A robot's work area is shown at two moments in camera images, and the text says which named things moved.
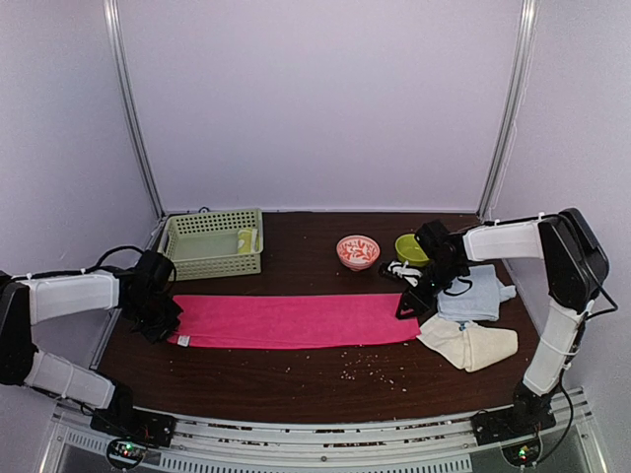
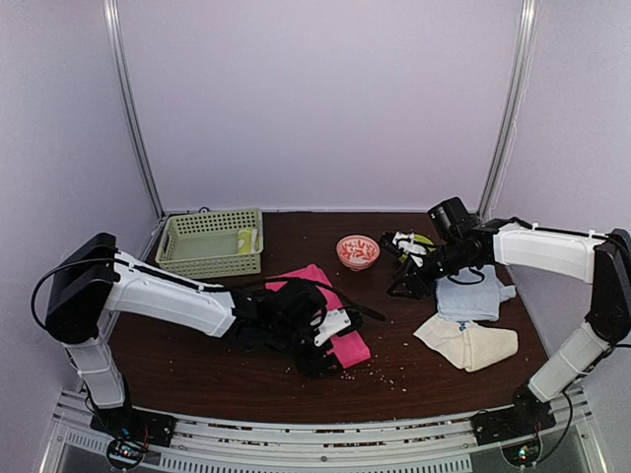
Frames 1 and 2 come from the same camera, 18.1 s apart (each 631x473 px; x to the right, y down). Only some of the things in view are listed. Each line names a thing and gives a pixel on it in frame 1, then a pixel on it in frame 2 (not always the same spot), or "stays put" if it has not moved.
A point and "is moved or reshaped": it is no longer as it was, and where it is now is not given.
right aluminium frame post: (523, 58) stays put
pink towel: (268, 320) is moved or reshaped
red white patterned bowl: (357, 251) stays put
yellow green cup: (248, 240) stays put
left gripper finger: (153, 331) to (315, 363)
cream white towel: (470, 349) stays put
